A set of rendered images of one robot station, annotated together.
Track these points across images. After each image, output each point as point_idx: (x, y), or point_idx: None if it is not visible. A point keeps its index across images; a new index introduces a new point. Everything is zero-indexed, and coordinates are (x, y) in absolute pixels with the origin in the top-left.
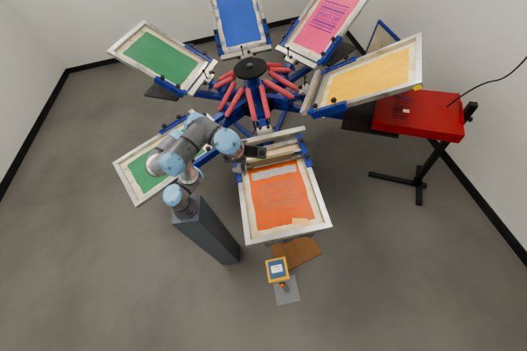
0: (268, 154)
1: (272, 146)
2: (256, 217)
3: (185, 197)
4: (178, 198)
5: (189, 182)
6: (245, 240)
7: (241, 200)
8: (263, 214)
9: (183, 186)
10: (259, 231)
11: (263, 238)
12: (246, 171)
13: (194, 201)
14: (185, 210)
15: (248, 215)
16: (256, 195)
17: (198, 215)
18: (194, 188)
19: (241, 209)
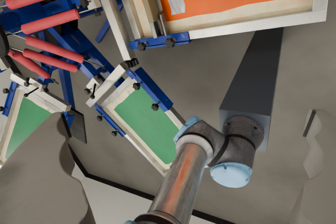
0: None
1: None
2: None
3: (236, 151)
4: (241, 169)
5: (210, 152)
6: (314, 21)
7: (223, 32)
8: None
9: (216, 157)
10: None
11: None
12: (331, 130)
13: (233, 121)
14: (253, 141)
15: (253, 16)
16: (214, 3)
17: (260, 116)
18: (216, 133)
19: (242, 30)
